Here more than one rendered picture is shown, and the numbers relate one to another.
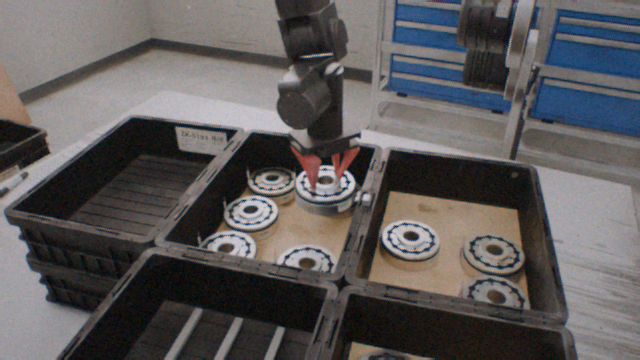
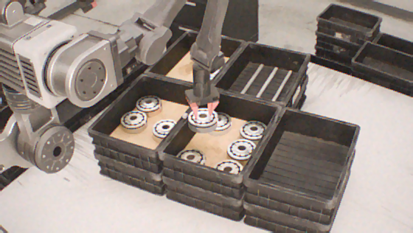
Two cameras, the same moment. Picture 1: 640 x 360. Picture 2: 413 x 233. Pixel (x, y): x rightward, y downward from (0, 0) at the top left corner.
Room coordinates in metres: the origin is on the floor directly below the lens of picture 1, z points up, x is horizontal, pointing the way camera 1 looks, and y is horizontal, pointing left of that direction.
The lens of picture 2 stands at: (1.93, 0.29, 1.97)
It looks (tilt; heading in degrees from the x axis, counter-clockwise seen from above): 38 degrees down; 193
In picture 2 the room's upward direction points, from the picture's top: 4 degrees counter-clockwise
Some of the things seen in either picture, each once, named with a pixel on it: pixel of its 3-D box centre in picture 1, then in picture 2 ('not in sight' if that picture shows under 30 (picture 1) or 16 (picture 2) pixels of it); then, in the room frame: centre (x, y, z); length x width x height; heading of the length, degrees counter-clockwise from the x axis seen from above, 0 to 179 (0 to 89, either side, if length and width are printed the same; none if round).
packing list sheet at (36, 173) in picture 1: (57, 174); not in sight; (1.09, 0.74, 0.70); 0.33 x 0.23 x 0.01; 155
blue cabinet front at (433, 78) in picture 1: (456, 53); not in sight; (2.44, -0.73, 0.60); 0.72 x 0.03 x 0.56; 65
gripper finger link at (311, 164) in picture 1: (319, 161); (205, 105); (0.66, 0.00, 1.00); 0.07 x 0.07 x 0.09; 30
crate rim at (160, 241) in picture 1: (284, 193); (223, 131); (0.69, 0.06, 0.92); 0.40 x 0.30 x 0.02; 165
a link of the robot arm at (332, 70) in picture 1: (322, 85); (202, 71); (0.66, -0.01, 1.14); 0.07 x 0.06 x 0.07; 156
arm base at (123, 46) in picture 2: not in sight; (114, 51); (1.07, -0.11, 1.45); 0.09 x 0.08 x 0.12; 65
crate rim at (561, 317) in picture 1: (455, 219); (148, 110); (0.61, -0.23, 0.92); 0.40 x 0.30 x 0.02; 165
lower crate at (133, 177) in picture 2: not in sight; (153, 143); (0.61, -0.23, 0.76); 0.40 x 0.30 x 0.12; 165
